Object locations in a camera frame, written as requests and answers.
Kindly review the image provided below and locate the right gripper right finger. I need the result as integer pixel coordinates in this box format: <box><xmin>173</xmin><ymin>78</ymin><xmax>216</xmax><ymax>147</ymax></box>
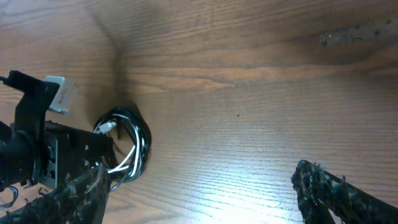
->
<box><xmin>291</xmin><ymin>160</ymin><xmax>397</xmax><ymax>223</ymax></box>

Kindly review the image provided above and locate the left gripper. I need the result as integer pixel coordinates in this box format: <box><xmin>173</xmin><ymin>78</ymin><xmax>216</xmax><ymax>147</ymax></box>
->
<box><xmin>30</xmin><ymin>121</ymin><xmax>113</xmax><ymax>189</ymax></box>

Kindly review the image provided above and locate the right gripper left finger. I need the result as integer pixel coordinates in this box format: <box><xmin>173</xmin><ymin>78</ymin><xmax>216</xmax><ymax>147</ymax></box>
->
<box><xmin>1</xmin><ymin>164</ymin><xmax>111</xmax><ymax>224</ymax></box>

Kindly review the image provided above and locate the white USB cable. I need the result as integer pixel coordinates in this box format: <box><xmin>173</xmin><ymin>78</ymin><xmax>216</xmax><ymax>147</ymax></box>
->
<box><xmin>93</xmin><ymin>113</ymin><xmax>146</xmax><ymax>177</ymax></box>

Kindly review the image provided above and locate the black USB cable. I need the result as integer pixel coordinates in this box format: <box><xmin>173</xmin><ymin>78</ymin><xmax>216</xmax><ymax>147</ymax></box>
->
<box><xmin>92</xmin><ymin>105</ymin><xmax>152</xmax><ymax>191</ymax></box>

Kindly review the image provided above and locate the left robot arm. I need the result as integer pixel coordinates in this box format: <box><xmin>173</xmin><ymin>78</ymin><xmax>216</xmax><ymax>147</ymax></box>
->
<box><xmin>1</xmin><ymin>70</ymin><xmax>113</xmax><ymax>189</ymax></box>

